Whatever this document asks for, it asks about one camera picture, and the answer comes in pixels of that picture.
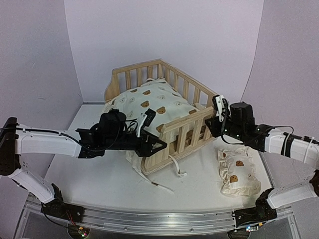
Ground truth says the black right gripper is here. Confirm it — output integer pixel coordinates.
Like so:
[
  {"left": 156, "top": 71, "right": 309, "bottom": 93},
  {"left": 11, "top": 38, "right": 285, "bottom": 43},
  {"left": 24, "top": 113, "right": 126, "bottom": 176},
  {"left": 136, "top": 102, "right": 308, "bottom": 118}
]
[{"left": 205, "top": 116, "right": 245, "bottom": 142}]

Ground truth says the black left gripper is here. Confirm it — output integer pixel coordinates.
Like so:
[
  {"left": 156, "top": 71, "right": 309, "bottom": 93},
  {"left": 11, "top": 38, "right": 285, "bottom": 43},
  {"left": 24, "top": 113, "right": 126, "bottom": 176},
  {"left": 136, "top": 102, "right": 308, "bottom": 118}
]
[{"left": 104, "top": 128, "right": 166, "bottom": 157}]

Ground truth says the wooden pet bed frame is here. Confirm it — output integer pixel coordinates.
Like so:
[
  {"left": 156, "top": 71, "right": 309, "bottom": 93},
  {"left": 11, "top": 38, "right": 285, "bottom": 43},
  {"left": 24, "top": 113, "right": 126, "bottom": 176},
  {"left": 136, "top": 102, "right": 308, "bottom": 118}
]
[{"left": 104, "top": 59, "right": 217, "bottom": 163}]

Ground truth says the bear print cream cushion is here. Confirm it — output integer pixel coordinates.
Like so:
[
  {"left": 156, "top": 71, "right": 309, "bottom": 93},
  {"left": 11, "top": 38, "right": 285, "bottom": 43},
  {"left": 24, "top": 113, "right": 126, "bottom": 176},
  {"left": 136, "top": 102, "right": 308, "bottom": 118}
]
[{"left": 102, "top": 78, "right": 204, "bottom": 185}]

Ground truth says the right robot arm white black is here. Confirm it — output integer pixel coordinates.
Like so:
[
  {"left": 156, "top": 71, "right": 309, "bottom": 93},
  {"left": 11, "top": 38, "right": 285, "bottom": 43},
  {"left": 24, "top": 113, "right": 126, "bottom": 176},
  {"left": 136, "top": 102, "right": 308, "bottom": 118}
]
[{"left": 205, "top": 96, "right": 319, "bottom": 221}]

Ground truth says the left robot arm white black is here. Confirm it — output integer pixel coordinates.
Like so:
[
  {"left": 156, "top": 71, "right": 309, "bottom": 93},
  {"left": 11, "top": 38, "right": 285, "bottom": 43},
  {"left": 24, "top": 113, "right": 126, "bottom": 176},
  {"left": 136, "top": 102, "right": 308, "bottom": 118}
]
[{"left": 0, "top": 110, "right": 167, "bottom": 218}]

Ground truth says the small bear print pillow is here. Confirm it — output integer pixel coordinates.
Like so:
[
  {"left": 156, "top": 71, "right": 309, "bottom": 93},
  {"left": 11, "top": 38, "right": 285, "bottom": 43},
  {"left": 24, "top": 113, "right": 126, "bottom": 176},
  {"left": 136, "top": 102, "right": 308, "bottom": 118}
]
[{"left": 218, "top": 147, "right": 261, "bottom": 197}]

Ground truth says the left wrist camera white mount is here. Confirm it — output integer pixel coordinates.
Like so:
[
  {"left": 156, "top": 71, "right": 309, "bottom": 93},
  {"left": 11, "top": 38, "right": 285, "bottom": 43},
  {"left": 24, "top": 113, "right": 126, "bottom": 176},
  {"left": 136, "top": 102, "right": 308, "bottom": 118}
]
[{"left": 136, "top": 109, "right": 156, "bottom": 138}]

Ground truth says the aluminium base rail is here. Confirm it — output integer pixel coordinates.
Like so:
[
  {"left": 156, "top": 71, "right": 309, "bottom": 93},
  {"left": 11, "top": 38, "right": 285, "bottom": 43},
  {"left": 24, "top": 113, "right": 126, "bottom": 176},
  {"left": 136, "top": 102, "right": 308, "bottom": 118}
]
[{"left": 13, "top": 194, "right": 301, "bottom": 239}]

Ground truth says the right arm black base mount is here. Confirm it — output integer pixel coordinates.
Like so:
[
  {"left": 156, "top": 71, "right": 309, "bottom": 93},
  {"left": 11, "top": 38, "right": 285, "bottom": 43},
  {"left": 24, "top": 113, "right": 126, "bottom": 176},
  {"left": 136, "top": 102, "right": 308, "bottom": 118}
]
[{"left": 232, "top": 188, "right": 278, "bottom": 228}]

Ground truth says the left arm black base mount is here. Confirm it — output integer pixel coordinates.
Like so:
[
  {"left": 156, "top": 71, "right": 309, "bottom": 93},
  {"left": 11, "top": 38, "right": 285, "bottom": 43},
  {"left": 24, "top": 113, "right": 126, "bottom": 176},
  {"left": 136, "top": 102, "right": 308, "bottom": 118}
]
[{"left": 41, "top": 183, "right": 84, "bottom": 223}]

